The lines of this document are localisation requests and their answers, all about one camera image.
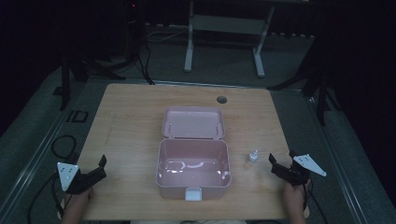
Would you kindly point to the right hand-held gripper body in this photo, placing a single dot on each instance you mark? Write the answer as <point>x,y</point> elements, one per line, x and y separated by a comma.
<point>299,172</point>

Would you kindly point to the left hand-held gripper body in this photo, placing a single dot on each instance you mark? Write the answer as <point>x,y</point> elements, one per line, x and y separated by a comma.
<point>76,182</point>

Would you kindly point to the person's left hand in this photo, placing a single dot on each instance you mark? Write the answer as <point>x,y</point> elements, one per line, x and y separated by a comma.
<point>83,195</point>

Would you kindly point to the person's right hand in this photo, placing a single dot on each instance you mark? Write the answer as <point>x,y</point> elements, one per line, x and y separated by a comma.
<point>294,194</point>

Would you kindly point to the small white dropper bottle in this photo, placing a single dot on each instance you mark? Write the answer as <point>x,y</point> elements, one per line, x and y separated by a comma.
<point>252,156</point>

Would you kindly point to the black tripod stand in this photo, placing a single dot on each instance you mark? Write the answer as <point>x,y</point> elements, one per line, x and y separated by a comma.
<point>316,84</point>
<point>77,74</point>

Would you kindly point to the pink open storage box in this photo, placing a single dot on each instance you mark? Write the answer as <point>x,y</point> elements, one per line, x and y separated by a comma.
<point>193,154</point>

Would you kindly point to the person's light clothing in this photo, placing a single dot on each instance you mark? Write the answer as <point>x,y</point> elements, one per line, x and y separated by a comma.
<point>186,222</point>

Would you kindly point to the dark equipment with red light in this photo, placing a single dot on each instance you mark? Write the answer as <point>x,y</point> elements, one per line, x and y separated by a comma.
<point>134,28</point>

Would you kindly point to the white metal desk frame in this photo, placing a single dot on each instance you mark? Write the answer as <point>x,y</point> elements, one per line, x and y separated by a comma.
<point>229,28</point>

